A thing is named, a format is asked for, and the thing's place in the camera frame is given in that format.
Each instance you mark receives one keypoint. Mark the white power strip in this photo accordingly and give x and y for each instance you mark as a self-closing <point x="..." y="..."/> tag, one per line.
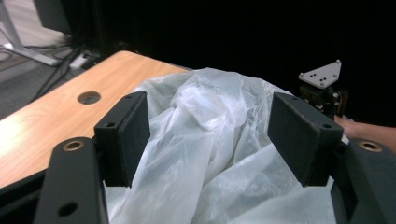
<point x="78" y="61"/>

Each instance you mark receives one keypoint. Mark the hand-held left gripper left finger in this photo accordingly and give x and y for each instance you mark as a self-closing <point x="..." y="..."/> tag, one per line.
<point x="130" y="133"/>

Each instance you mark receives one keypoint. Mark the white blue-edged plastic bag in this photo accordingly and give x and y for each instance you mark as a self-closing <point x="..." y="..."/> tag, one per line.
<point x="211" y="140"/>

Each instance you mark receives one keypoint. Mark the white metal stand frame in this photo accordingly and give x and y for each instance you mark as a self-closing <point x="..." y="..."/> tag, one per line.
<point x="18" y="49"/>

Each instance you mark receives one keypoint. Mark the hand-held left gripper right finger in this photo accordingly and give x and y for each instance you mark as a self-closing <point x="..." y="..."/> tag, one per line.
<point x="295" y="137"/>

